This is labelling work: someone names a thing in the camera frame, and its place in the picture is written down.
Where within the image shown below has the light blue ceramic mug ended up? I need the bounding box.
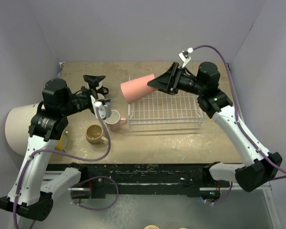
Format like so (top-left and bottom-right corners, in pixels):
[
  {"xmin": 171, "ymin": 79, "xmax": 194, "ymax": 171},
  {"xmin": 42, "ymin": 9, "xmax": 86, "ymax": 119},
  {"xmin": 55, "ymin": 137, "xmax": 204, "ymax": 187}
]
[{"xmin": 97, "ymin": 94, "xmax": 105, "ymax": 100}]

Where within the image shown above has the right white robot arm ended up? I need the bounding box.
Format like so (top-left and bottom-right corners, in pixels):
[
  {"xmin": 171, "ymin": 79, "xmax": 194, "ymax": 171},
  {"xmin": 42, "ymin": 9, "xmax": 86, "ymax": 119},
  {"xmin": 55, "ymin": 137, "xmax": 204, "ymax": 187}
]
[{"xmin": 147, "ymin": 62, "xmax": 282, "ymax": 192}]

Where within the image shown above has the purple cable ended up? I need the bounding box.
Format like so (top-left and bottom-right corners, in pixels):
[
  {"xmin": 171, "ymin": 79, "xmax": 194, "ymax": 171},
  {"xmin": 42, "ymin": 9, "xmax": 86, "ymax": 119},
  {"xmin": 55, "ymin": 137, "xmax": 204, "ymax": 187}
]
[
  {"xmin": 192, "ymin": 44, "xmax": 286, "ymax": 206},
  {"xmin": 13, "ymin": 107, "xmax": 120, "ymax": 229}
]

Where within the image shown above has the large cream cylindrical bucket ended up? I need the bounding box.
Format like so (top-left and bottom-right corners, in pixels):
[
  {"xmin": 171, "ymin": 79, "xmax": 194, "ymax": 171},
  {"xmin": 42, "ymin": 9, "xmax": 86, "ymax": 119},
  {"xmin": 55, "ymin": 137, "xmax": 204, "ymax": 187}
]
[{"xmin": 5, "ymin": 103, "xmax": 39, "ymax": 156}]

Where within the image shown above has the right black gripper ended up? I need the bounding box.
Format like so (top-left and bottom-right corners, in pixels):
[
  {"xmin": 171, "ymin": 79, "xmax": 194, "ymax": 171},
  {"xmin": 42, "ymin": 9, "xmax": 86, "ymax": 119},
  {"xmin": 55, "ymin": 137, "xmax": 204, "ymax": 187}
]
[{"xmin": 148, "ymin": 62, "xmax": 205, "ymax": 96}]

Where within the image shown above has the pink cup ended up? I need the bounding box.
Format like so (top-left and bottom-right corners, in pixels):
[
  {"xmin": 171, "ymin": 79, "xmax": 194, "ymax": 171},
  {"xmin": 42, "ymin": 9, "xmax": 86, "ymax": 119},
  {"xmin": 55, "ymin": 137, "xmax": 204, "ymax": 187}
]
[{"xmin": 105, "ymin": 110, "xmax": 128, "ymax": 132}]

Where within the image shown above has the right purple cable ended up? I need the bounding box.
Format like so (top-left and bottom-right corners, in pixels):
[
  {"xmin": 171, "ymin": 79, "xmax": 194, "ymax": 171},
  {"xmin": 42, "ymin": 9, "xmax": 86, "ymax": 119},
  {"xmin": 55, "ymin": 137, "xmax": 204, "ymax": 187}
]
[{"xmin": 192, "ymin": 44, "xmax": 286, "ymax": 206}]

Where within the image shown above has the right aluminium table rail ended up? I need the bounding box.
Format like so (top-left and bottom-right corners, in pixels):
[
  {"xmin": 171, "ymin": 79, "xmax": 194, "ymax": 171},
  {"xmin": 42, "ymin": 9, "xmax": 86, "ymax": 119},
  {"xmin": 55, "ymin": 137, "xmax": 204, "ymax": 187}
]
[{"xmin": 224, "ymin": 62, "xmax": 259, "ymax": 170}]

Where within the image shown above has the black hexagonal ceramic mug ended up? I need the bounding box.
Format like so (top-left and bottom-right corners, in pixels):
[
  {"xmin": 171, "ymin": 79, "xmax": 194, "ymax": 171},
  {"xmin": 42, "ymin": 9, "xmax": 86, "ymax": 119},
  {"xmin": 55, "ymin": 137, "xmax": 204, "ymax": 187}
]
[{"xmin": 96, "ymin": 82, "xmax": 109, "ymax": 95}]

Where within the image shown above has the salmon tall tumbler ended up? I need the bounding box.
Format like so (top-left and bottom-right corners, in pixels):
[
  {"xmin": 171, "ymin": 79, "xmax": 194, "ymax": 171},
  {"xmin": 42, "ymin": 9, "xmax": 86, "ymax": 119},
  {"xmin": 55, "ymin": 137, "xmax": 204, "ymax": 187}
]
[{"xmin": 121, "ymin": 74, "xmax": 157, "ymax": 104}]

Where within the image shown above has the white wire dish rack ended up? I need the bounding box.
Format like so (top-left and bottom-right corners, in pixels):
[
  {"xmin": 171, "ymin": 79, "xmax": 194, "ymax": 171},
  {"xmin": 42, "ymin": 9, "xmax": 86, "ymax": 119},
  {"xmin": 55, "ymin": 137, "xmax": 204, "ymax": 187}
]
[{"xmin": 128, "ymin": 91, "xmax": 206, "ymax": 127}]

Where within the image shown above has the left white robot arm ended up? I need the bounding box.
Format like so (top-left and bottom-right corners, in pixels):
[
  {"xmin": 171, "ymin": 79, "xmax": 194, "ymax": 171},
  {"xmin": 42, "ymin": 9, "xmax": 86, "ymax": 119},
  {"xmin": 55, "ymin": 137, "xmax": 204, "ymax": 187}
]
[{"xmin": 0, "ymin": 75, "xmax": 111, "ymax": 221}]

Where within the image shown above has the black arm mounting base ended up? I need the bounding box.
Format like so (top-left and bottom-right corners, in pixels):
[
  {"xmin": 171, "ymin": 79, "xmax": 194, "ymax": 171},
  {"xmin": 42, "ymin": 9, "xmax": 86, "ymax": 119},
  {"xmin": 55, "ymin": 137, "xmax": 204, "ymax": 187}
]
[{"xmin": 57, "ymin": 163, "xmax": 232, "ymax": 198}]

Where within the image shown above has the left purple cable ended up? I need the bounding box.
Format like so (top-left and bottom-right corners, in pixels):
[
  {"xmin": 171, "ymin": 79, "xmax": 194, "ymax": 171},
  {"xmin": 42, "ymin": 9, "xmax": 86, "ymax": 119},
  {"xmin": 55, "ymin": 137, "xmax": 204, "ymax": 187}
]
[{"xmin": 13, "ymin": 107, "xmax": 120, "ymax": 229}]

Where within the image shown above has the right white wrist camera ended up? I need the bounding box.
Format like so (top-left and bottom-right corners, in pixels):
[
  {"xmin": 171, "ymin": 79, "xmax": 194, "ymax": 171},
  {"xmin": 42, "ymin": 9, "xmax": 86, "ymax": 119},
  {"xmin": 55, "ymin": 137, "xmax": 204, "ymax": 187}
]
[{"xmin": 178, "ymin": 47, "xmax": 194, "ymax": 68}]

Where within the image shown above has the aluminium front frame rail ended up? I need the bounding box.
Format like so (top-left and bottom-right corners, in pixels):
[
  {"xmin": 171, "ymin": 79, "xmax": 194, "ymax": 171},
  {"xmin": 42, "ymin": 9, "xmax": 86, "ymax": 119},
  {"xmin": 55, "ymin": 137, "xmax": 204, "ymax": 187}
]
[{"xmin": 18, "ymin": 169, "xmax": 270, "ymax": 191}]

